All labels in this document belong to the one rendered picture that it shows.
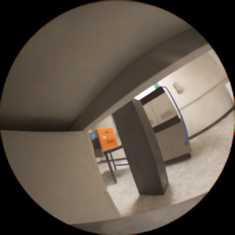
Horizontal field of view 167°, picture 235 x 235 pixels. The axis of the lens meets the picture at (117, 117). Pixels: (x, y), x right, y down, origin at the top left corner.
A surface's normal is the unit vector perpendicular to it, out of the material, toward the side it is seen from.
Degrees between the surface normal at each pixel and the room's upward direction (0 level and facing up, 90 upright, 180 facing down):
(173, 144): 90
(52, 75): 180
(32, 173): 90
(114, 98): 90
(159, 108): 90
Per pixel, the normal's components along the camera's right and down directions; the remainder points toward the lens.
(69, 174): 0.70, -0.44
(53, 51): 0.30, 0.90
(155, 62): -0.65, -0.05
